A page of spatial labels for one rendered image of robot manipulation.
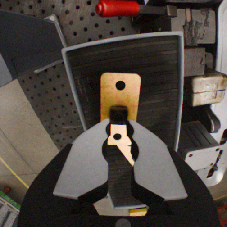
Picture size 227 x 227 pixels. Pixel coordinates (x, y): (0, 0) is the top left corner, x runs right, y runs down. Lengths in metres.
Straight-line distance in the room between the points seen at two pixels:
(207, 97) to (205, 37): 0.12
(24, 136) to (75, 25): 1.76
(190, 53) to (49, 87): 0.63
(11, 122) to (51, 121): 1.34
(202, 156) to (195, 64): 0.22
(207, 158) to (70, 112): 0.64
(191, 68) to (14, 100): 1.83
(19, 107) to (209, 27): 1.86
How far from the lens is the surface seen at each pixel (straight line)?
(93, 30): 0.63
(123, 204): 0.38
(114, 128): 0.15
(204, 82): 0.30
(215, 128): 0.34
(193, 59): 0.26
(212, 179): 0.76
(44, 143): 2.03
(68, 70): 0.17
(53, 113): 0.79
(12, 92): 1.85
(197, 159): 0.38
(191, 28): 0.28
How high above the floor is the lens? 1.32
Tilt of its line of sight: 62 degrees down
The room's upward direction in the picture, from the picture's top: 177 degrees counter-clockwise
